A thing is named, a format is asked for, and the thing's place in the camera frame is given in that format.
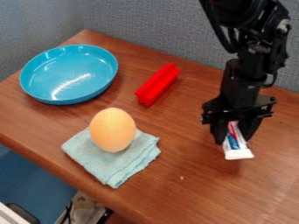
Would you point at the white toothpaste tube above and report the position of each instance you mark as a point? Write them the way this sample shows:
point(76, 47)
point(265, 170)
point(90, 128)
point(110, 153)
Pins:
point(233, 144)

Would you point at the white black object bottom left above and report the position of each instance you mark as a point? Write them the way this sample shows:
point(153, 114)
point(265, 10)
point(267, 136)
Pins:
point(18, 216)

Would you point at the orange egg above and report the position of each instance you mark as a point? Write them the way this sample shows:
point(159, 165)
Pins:
point(112, 129)

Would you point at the light blue folded cloth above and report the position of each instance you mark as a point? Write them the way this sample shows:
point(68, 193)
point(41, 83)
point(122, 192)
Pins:
point(112, 168)

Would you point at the blue plate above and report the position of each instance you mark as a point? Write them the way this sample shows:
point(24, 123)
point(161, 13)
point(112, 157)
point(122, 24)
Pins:
point(68, 74)

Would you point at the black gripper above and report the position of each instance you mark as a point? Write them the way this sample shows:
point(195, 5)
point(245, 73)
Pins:
point(239, 103)

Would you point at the red plastic block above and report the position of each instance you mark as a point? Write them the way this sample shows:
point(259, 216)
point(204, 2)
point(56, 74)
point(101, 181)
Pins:
point(156, 84)

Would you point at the grey object under table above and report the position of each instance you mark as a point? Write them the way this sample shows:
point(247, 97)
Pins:
point(84, 211)

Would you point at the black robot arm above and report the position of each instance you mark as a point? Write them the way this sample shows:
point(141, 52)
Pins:
point(252, 29)

